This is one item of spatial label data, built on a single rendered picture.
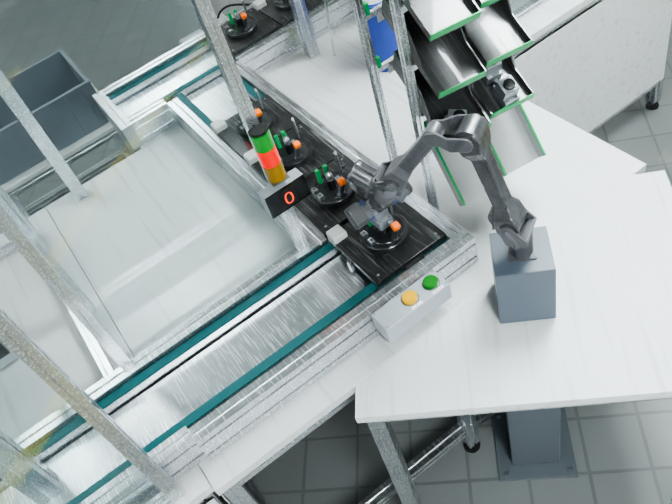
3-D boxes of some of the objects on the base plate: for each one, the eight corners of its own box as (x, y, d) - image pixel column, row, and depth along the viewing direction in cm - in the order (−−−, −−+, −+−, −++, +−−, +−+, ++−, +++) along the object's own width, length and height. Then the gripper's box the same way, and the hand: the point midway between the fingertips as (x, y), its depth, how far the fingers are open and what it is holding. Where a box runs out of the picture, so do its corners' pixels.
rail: (478, 260, 195) (474, 234, 187) (210, 460, 174) (194, 440, 166) (465, 250, 199) (461, 224, 191) (201, 444, 178) (184, 424, 170)
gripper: (362, 223, 173) (351, 237, 188) (420, 183, 177) (405, 199, 192) (348, 203, 173) (338, 218, 188) (406, 164, 177) (392, 181, 193)
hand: (375, 205), depth 187 cm, fingers closed on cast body, 4 cm apart
